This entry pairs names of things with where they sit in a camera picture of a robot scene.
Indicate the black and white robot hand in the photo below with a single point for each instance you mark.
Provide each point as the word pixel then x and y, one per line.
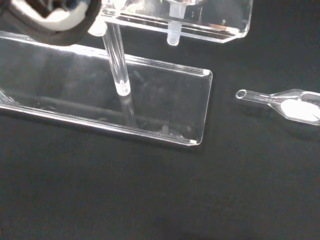
pixel 50 22

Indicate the clear acrylic funnel stand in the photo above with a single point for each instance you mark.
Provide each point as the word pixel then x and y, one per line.
pixel 150 100

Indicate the glass weighing funnel with powder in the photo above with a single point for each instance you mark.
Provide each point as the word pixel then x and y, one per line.
pixel 290 106

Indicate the black bench cloth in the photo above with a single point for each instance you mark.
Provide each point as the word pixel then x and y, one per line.
pixel 175 187

